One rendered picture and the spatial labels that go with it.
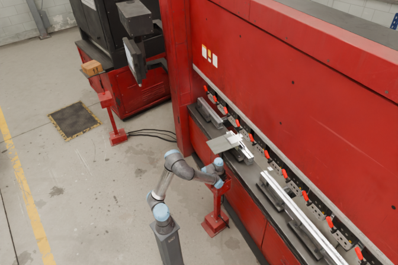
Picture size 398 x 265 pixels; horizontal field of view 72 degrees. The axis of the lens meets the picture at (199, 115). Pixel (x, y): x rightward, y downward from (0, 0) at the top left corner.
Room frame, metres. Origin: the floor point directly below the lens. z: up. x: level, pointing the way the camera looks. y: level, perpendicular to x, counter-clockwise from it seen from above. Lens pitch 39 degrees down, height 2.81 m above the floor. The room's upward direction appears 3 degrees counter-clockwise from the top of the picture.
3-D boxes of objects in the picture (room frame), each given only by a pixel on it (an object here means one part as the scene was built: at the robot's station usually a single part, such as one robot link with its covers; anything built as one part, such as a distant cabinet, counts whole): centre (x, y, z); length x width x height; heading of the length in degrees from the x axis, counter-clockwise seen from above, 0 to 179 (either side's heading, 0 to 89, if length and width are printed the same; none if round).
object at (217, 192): (1.56, -0.14, 0.75); 0.20 x 0.16 x 0.18; 34
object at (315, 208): (0.96, -0.74, 1.26); 0.15 x 0.09 x 0.17; 24
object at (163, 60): (2.92, 0.44, 1.18); 0.40 x 0.24 x 0.07; 24
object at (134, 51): (2.72, 0.67, 1.42); 0.45 x 0.12 x 0.36; 22
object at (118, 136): (2.96, 1.22, 0.41); 0.25 x 0.20 x 0.83; 114
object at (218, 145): (1.79, -0.21, 1.00); 0.26 x 0.18 x 0.01; 114
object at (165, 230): (1.12, 0.32, 0.82); 0.15 x 0.15 x 0.10
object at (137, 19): (2.80, 0.61, 1.53); 0.51 x 0.25 x 0.85; 22
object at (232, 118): (1.87, -0.33, 1.26); 0.15 x 0.09 x 0.17; 24
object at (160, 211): (1.13, 0.32, 0.94); 0.13 x 0.12 x 0.14; 26
